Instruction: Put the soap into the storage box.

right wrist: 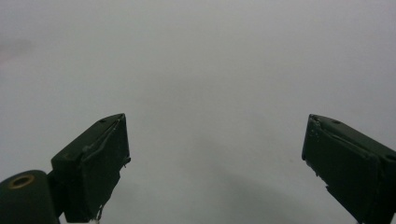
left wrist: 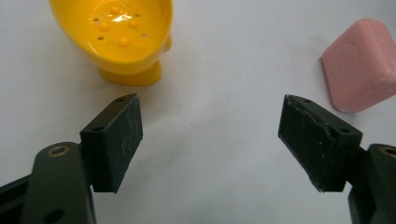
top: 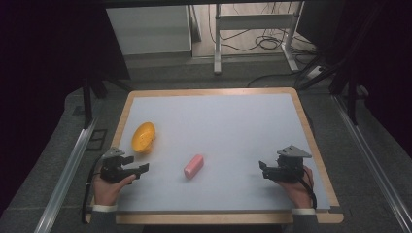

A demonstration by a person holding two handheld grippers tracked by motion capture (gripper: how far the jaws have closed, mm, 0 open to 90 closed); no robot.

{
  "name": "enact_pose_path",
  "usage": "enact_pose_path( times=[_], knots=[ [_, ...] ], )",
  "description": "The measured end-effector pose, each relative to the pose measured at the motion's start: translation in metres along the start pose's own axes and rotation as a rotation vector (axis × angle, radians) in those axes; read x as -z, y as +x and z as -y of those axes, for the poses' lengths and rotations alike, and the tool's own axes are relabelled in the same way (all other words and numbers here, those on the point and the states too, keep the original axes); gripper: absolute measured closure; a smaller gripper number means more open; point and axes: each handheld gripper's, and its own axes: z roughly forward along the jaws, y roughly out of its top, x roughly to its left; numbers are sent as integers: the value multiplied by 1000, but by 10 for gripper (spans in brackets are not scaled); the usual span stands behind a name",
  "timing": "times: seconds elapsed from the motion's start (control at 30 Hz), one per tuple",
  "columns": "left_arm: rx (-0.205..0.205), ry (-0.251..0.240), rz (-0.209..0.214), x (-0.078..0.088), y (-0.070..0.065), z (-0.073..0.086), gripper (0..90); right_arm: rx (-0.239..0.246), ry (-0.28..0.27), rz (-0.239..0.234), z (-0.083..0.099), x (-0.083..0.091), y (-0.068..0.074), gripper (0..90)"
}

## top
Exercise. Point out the white cabinet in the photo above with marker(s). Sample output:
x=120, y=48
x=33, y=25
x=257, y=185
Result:
x=149, y=29

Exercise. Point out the black metal stand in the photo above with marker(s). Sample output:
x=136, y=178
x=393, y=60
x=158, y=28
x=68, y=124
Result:
x=87, y=103

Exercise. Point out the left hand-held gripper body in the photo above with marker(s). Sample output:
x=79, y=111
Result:
x=111, y=168

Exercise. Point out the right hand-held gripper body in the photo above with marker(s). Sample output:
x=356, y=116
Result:
x=290, y=168

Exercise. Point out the white power strip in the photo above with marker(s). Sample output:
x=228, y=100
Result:
x=315, y=72

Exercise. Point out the black floor bracket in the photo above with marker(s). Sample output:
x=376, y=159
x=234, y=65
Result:
x=97, y=139

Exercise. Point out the dark curtain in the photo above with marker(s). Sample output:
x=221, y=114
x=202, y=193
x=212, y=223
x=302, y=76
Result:
x=385, y=64
x=42, y=64

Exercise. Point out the white metal desk frame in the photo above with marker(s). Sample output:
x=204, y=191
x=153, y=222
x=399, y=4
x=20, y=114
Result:
x=252, y=22

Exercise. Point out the aluminium rail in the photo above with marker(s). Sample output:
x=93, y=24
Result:
x=64, y=181
x=372, y=161

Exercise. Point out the yellow plastic bowl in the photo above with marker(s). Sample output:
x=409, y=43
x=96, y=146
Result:
x=143, y=137

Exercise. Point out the pink soap bar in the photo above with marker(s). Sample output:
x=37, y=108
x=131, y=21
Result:
x=193, y=166

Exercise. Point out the person's left hand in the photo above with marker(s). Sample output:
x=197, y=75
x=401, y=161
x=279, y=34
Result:
x=108, y=191

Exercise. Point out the person's right hand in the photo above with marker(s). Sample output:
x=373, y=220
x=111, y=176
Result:
x=299, y=192

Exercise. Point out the white table mat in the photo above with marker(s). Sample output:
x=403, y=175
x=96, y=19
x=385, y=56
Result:
x=220, y=136

